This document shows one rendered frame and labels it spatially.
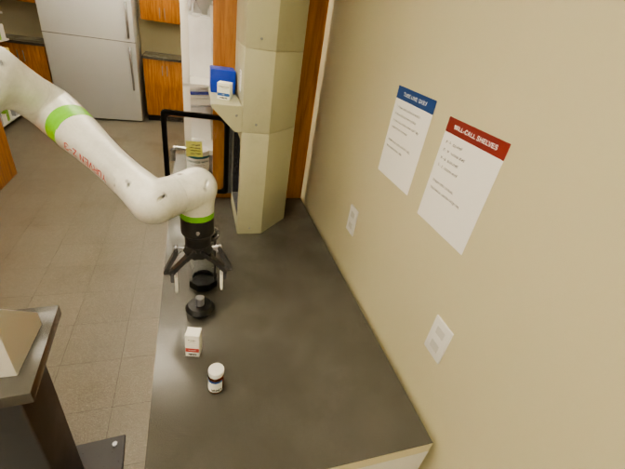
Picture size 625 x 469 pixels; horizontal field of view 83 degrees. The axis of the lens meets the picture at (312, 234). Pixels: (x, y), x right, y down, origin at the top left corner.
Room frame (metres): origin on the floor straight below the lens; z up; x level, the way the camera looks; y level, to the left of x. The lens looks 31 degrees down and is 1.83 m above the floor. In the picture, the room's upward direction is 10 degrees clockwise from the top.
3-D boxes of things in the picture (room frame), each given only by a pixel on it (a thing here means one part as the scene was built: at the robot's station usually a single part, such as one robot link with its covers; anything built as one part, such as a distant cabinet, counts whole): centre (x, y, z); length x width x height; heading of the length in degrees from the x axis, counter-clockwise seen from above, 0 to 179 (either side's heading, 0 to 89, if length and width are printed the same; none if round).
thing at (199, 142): (1.62, 0.62, 1.19); 0.30 x 0.01 x 0.40; 104
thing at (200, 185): (0.85, 0.33, 1.39); 0.13 x 0.11 x 0.14; 151
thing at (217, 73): (1.59, 0.49, 1.55); 0.10 x 0.10 x 0.09; 21
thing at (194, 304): (0.86, 0.33, 0.97); 0.09 x 0.09 x 0.07
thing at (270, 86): (1.57, 0.28, 1.32); 0.32 x 0.25 x 0.77; 21
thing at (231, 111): (1.50, 0.45, 1.46); 0.32 x 0.12 x 0.10; 21
